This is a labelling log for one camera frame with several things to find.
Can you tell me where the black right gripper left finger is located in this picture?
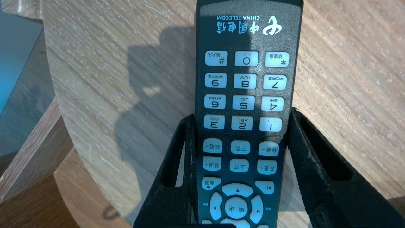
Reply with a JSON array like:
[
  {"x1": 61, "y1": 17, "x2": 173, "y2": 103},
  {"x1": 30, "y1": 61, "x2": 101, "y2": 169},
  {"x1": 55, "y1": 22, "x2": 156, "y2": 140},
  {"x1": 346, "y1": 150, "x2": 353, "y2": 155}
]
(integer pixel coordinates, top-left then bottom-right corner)
[{"x1": 133, "y1": 113, "x2": 199, "y2": 228}]

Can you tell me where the black TV remote control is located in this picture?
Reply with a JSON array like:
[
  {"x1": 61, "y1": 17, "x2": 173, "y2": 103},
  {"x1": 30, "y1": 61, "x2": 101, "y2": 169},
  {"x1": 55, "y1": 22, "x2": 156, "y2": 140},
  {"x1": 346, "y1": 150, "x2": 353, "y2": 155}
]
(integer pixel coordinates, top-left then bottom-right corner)
[{"x1": 195, "y1": 0, "x2": 304, "y2": 228}]

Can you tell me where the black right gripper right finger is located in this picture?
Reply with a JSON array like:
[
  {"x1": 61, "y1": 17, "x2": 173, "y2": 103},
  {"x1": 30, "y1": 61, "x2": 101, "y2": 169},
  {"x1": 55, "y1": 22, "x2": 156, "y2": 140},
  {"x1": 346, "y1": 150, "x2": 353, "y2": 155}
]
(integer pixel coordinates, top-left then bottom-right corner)
[{"x1": 275, "y1": 108, "x2": 405, "y2": 228}]

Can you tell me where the round wooden side table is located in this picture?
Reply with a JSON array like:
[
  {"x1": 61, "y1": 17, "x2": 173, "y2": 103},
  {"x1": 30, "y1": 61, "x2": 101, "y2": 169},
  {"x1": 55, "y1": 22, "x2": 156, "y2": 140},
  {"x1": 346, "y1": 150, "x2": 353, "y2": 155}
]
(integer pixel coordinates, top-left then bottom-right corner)
[
  {"x1": 0, "y1": 98, "x2": 135, "y2": 228},
  {"x1": 43, "y1": 0, "x2": 405, "y2": 228}
]

